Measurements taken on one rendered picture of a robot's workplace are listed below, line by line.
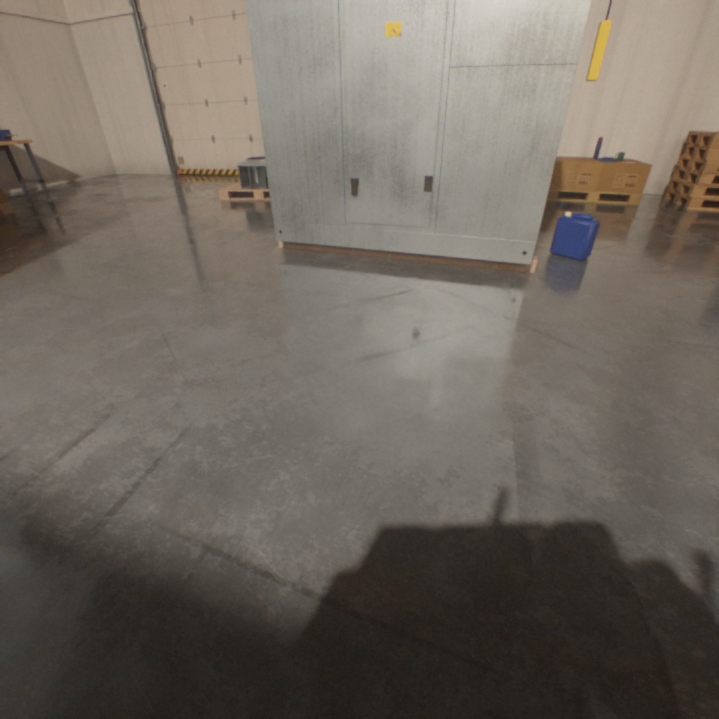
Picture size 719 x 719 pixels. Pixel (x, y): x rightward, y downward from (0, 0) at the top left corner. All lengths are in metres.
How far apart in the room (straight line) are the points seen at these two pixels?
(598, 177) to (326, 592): 5.85
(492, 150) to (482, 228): 0.49
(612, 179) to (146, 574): 6.19
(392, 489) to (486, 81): 2.36
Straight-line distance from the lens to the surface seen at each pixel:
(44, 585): 1.38
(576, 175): 6.12
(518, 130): 2.78
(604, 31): 3.57
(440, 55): 2.82
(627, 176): 6.32
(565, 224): 3.52
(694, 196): 6.63
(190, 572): 1.20
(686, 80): 7.52
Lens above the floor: 1.00
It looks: 34 degrees down
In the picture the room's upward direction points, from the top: 1 degrees counter-clockwise
